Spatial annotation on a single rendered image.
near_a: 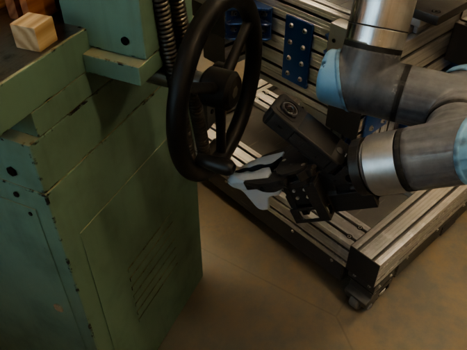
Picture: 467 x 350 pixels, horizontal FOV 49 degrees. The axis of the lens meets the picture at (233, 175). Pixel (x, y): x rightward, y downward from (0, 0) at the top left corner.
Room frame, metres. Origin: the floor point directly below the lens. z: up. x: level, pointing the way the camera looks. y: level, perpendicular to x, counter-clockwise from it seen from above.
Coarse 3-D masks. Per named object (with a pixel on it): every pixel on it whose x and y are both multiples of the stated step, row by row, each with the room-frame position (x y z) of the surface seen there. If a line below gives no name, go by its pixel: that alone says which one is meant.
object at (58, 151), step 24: (96, 96) 0.67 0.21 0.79; (120, 96) 0.72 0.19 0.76; (144, 96) 0.78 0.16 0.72; (72, 120) 0.61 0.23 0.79; (96, 120) 0.66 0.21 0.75; (120, 120) 0.71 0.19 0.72; (0, 144) 0.55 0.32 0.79; (24, 144) 0.54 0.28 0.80; (48, 144) 0.56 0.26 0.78; (72, 144) 0.60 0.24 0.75; (96, 144) 0.64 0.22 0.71; (0, 168) 0.56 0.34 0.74; (24, 168) 0.54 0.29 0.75; (48, 168) 0.55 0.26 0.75
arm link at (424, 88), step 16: (464, 64) 0.58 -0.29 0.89; (416, 80) 0.54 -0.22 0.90; (432, 80) 0.54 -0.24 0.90; (448, 80) 0.54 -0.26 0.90; (464, 80) 0.53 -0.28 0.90; (416, 96) 0.53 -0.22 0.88; (432, 96) 0.52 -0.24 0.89; (448, 96) 0.51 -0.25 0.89; (464, 96) 0.50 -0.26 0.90; (400, 112) 0.53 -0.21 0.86; (416, 112) 0.52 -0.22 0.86
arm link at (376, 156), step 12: (384, 132) 0.48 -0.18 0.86; (372, 144) 0.46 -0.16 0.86; (384, 144) 0.46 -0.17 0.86; (360, 156) 0.46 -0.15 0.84; (372, 156) 0.45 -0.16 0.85; (384, 156) 0.44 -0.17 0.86; (360, 168) 0.45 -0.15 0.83; (372, 168) 0.44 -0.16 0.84; (384, 168) 0.44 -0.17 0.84; (372, 180) 0.44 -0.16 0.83; (384, 180) 0.43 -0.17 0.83; (396, 180) 0.43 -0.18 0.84; (372, 192) 0.44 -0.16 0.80; (384, 192) 0.43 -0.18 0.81; (396, 192) 0.43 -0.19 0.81
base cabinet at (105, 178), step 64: (128, 128) 0.72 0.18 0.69; (0, 192) 0.57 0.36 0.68; (64, 192) 0.56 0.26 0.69; (128, 192) 0.69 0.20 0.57; (192, 192) 0.91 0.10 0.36; (0, 256) 0.60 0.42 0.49; (64, 256) 0.53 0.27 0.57; (128, 256) 0.66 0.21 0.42; (192, 256) 0.88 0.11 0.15; (0, 320) 0.64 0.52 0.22; (64, 320) 0.55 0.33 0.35; (128, 320) 0.62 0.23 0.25
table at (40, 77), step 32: (0, 32) 0.66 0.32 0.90; (64, 32) 0.66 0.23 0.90; (0, 64) 0.57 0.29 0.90; (32, 64) 0.57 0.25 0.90; (64, 64) 0.62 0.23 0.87; (96, 64) 0.64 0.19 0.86; (128, 64) 0.63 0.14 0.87; (160, 64) 0.66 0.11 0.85; (0, 96) 0.52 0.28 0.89; (32, 96) 0.56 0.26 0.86; (0, 128) 0.50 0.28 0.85
